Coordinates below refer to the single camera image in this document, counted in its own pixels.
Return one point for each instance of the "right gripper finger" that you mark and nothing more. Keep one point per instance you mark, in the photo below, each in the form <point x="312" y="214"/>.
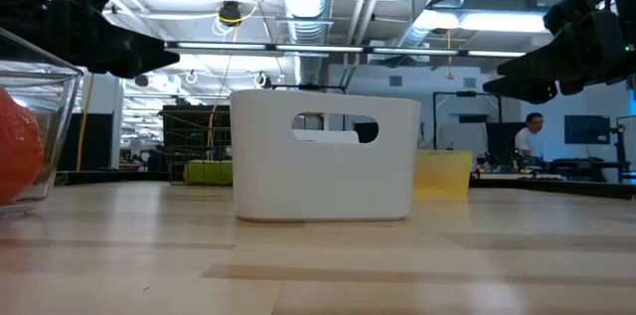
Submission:
<point x="522" y="90"/>
<point x="539" y="62"/>

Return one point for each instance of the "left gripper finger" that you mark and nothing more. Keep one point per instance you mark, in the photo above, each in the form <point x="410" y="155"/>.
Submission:
<point x="144" y="62"/>
<point x="131" y="45"/>

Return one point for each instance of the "orange bell pepper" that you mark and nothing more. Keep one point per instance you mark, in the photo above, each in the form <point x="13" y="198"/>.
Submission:
<point x="20" y="151"/>

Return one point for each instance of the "light green cucumber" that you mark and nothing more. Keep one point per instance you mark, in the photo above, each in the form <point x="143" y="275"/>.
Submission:
<point x="208" y="172"/>

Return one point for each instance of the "person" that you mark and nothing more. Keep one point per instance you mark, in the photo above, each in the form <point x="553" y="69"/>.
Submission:
<point x="529" y="141"/>

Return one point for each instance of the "black desk monitor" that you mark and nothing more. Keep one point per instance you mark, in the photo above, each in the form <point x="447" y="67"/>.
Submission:
<point x="502" y="138"/>

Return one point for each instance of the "clear plastic bin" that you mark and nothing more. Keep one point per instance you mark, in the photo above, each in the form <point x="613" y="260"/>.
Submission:
<point x="59" y="106"/>

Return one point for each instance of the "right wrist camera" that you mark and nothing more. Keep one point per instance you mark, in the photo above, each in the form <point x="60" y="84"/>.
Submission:
<point x="566" y="12"/>

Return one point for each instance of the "black background gantry frame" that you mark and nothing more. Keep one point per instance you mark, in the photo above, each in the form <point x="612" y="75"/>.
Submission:
<point x="467" y="93"/>

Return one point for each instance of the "wall-mounted dark screen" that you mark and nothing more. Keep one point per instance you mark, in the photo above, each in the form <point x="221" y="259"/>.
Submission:
<point x="587" y="129"/>

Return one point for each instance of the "black metal table frame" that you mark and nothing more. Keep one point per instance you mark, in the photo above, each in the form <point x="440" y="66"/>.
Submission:
<point x="109" y="176"/>

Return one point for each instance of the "wide silver ceiling duct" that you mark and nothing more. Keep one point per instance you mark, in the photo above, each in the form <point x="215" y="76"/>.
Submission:
<point x="304" y="2"/>

